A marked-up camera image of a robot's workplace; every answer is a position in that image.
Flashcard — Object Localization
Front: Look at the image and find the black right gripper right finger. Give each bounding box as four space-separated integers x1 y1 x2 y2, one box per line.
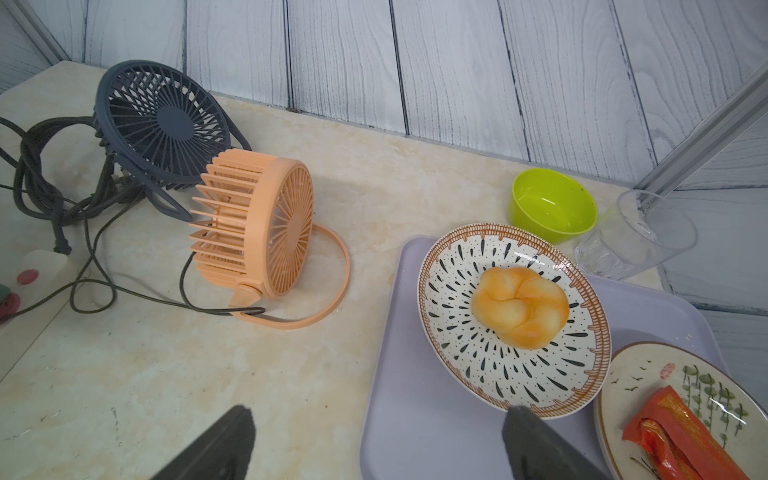
502 406 608 480

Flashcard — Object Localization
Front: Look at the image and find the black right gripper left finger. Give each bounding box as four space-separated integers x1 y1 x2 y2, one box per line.
152 405 257 480

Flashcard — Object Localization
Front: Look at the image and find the orange desk fan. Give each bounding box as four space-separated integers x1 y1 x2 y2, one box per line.
191 148 350 330

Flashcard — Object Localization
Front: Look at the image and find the black blue fan cable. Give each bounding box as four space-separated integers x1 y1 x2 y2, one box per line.
67 197 145 315

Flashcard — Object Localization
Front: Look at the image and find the green usb power adapter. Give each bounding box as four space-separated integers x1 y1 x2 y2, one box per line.
0 284 12 303

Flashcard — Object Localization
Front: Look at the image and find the white red power strip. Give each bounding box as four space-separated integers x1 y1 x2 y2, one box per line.
0 248 76 385

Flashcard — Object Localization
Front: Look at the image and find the patterned ceramic plate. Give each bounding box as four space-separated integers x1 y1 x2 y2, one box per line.
418 223 612 419

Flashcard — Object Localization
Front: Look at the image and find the knotted bread roll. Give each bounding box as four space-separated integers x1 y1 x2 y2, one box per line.
471 267 570 350

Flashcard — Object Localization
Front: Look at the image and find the red snack packet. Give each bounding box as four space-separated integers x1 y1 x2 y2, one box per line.
622 386 747 479

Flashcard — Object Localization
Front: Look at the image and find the small beige floral plate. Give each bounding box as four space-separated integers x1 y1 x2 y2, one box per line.
595 342 767 479

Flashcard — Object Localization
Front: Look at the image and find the green plastic bowl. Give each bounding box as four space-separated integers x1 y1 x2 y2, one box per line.
507 168 599 245

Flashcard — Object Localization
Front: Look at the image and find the clear glass cup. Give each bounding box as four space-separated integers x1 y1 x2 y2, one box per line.
574 190 699 280

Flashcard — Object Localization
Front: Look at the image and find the black power strip cord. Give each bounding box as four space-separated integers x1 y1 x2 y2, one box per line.
0 115 145 256

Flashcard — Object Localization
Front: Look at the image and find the right metal frame post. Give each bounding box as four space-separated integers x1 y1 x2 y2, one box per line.
636 63 767 196

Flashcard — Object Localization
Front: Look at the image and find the metal frame post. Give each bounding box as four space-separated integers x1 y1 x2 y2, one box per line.
636 63 767 196
1 0 70 65

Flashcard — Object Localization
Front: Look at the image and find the left metal frame post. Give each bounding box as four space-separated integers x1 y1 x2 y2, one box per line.
1 0 70 65

